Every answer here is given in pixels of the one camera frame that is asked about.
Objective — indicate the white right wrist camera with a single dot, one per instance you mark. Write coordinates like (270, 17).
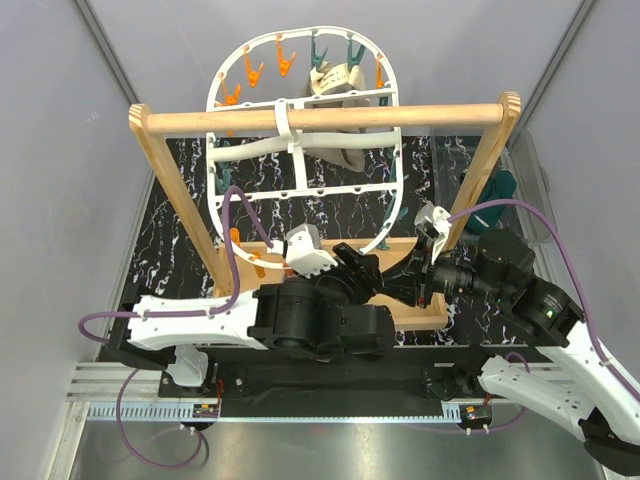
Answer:
(433, 221)

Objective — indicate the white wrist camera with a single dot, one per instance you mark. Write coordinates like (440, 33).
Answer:
(304, 252)
(433, 221)

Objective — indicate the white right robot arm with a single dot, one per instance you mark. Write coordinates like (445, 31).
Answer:
(603, 411)

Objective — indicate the white round clip hanger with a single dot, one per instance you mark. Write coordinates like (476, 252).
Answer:
(374, 78)

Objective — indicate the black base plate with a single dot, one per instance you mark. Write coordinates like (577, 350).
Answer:
(409, 381)

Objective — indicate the clear plastic bin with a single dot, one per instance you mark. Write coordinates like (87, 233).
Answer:
(452, 152)

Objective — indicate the slotted cable duct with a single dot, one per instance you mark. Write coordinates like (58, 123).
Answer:
(451, 413)

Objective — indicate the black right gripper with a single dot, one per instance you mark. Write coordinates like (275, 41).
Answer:
(411, 280)

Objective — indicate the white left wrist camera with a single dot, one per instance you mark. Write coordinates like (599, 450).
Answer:
(304, 252)

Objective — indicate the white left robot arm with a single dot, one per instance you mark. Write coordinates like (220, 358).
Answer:
(321, 313)

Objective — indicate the wooden hanging rack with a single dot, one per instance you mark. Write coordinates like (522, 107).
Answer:
(150, 130)

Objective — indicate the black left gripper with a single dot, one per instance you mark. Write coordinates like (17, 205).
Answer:
(360, 272)

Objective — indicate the orange clothespin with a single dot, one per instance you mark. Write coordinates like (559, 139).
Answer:
(284, 63)
(228, 97)
(256, 257)
(253, 74)
(235, 236)

